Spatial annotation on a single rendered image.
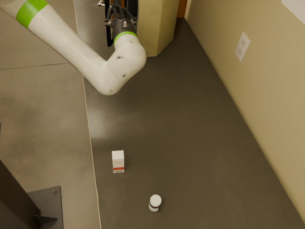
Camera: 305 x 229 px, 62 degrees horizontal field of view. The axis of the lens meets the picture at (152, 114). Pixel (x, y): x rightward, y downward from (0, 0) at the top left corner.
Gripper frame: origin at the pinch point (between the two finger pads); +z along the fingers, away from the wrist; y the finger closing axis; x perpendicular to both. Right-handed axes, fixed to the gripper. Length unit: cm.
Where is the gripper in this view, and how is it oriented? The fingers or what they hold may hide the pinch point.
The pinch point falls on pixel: (115, 5)
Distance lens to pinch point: 119.4
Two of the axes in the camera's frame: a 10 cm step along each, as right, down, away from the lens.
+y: -9.7, 1.3, -2.2
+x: -0.9, 6.3, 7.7
